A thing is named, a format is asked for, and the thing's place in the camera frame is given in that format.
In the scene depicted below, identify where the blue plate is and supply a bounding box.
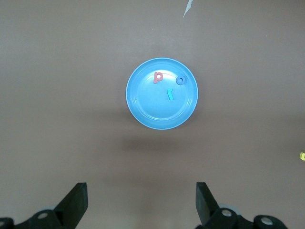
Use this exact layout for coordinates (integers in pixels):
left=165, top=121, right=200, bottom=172
left=125, top=57, right=199, bottom=131

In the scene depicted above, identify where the white tape scrap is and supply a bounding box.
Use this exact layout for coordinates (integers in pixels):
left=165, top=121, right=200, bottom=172
left=183, top=0, right=194, bottom=18

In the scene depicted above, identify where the pink letter p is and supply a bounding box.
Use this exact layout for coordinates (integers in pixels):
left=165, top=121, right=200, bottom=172
left=153, top=71, right=164, bottom=85

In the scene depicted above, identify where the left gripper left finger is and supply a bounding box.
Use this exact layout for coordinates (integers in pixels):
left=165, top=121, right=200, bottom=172
left=0, top=182, right=89, bottom=229

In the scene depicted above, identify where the brown table cover sheet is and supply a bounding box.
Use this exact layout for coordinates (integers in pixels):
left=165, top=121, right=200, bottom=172
left=0, top=0, right=305, bottom=229

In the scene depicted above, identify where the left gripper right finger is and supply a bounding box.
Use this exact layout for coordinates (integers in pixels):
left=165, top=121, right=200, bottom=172
left=195, top=182, right=286, bottom=229

